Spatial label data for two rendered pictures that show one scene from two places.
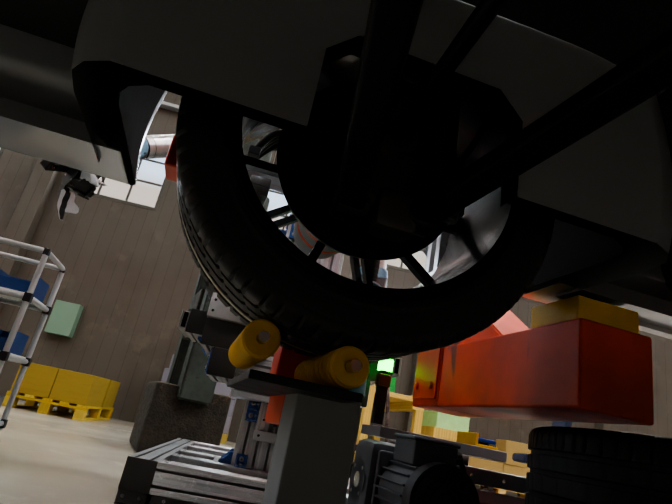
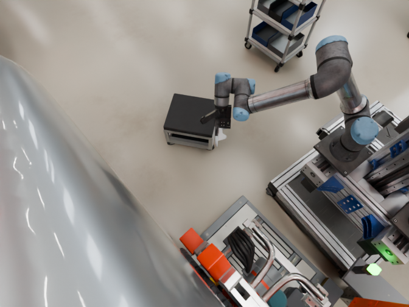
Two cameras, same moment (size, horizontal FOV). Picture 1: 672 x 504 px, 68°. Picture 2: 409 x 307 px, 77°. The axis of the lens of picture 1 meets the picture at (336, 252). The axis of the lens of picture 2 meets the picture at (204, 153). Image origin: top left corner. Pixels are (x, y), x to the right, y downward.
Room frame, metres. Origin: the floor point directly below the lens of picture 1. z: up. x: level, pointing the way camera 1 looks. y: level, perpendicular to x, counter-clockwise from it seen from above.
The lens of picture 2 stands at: (0.89, 0.16, 2.07)
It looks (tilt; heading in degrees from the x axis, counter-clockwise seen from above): 65 degrees down; 61
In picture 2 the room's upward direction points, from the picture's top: 1 degrees counter-clockwise
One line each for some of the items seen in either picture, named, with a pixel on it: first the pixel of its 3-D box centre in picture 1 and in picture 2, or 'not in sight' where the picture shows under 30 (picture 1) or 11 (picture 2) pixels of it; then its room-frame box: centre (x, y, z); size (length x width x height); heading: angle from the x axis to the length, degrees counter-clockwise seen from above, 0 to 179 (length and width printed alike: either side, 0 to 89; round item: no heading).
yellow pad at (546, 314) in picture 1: (582, 321); not in sight; (0.96, -0.51, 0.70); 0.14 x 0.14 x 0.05; 13
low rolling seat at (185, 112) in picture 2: not in sight; (193, 123); (1.39, 1.25, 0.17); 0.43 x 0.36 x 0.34; 139
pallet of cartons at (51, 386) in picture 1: (68, 392); not in sight; (6.77, 2.95, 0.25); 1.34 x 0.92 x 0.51; 8
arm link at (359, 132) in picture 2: not in sight; (360, 133); (1.85, 0.34, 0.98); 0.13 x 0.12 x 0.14; 53
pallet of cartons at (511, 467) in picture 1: (494, 467); not in sight; (7.84, -2.92, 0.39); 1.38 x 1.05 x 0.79; 99
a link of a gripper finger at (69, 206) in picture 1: (69, 207); not in sight; (1.33, 0.76, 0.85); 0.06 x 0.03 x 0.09; 146
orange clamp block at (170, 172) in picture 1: (192, 163); (192, 241); (0.91, 0.32, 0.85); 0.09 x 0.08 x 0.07; 103
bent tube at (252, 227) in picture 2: not in sight; (253, 255); (1.08, 0.14, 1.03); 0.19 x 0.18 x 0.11; 13
